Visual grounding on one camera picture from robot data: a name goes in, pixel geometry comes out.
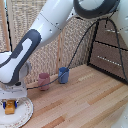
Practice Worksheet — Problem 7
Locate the black cable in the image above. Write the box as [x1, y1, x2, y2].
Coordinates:
[26, 17, 128, 91]

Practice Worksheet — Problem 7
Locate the blue cup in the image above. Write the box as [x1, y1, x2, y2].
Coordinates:
[58, 66, 70, 85]

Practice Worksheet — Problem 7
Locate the pink cup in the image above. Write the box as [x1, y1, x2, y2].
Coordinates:
[37, 72, 51, 92]

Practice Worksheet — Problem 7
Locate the woven wicker screen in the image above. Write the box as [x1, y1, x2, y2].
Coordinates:
[0, 0, 98, 90]

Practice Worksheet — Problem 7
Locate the white patterned plate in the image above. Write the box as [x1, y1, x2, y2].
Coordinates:
[0, 96, 35, 128]

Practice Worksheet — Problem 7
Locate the orange toy toast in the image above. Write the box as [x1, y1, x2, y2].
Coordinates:
[4, 100, 18, 116]

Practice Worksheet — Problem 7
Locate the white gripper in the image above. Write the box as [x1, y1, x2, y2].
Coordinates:
[0, 81, 28, 110]

